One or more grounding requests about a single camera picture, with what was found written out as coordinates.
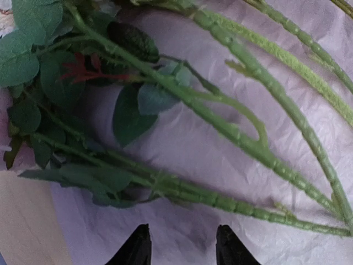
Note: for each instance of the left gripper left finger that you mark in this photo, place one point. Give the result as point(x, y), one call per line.
point(136, 250)

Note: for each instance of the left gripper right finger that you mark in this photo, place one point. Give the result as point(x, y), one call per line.
point(230, 250)

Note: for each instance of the purple pink wrapping paper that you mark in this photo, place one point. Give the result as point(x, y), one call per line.
point(185, 144)

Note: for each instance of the pink rose stem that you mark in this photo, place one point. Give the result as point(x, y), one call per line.
point(52, 50)

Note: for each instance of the beige wrapping paper stack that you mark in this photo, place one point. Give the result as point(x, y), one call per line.
point(30, 233)

